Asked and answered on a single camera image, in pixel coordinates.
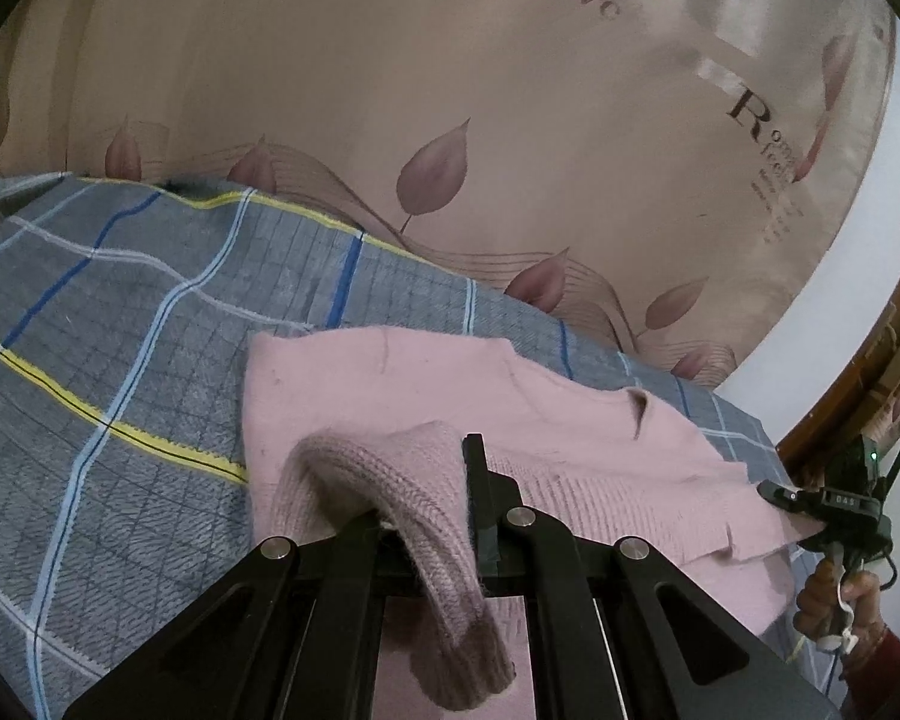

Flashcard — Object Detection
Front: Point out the brown wooden door frame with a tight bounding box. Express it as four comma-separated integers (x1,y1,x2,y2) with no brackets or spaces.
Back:
774,236,900,466

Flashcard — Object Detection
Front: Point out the white cable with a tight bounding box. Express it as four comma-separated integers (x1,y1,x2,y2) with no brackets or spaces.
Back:
786,551,860,665

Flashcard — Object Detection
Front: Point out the pink knit sweater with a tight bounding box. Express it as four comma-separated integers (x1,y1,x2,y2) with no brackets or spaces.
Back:
240,326,803,720

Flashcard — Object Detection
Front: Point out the blue-grey plaid bedsheet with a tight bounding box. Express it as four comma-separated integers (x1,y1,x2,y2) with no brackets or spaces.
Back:
0,171,833,720

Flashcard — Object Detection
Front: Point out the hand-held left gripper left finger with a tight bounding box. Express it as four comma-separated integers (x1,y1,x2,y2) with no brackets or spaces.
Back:
64,511,415,720

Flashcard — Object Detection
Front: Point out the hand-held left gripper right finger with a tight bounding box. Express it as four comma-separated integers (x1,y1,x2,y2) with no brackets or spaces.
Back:
461,433,842,720

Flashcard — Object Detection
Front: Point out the beige leaf-print curtain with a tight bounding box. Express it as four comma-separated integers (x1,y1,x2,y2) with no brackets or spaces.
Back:
0,0,897,391

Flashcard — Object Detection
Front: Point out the person's right hand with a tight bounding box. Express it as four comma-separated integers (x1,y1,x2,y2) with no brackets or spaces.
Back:
795,551,887,682

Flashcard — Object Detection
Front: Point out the person's red-sleeved right forearm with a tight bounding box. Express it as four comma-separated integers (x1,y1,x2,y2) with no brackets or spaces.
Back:
840,624,900,720

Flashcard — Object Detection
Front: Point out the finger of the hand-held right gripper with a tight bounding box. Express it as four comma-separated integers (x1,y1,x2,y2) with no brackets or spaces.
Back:
757,481,823,523

